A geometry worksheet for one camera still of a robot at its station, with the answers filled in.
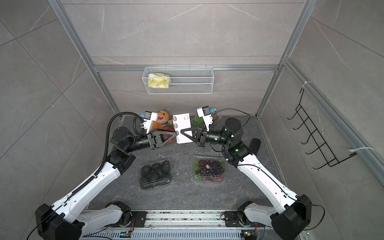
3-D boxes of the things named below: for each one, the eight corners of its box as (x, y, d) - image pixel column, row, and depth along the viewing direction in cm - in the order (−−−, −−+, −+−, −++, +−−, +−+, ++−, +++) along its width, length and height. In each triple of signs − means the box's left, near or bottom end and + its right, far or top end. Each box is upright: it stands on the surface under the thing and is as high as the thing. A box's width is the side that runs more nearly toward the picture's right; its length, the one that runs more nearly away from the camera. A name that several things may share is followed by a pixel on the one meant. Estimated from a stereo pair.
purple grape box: (192, 182, 87) (192, 177, 81) (193, 161, 96) (192, 155, 90) (224, 182, 87) (226, 177, 81) (221, 161, 96) (223, 155, 90)
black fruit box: (143, 191, 84) (139, 187, 78) (143, 170, 92) (139, 165, 86) (173, 185, 86) (171, 180, 80) (170, 164, 94) (169, 159, 88)
